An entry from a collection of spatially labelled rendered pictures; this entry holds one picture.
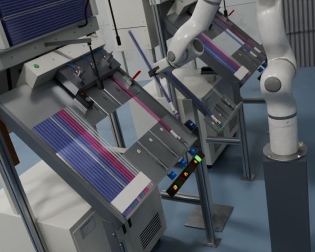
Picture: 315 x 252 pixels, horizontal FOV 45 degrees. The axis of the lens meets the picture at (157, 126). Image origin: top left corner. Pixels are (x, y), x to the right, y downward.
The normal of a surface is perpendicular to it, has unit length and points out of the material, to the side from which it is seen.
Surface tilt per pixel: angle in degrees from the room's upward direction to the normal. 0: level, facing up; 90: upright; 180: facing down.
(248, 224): 0
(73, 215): 0
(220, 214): 0
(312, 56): 90
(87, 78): 46
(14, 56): 90
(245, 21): 90
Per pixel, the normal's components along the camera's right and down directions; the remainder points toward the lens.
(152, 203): 0.86, 0.04
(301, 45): -0.31, 0.44
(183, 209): -0.19, -0.90
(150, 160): 0.48, -0.59
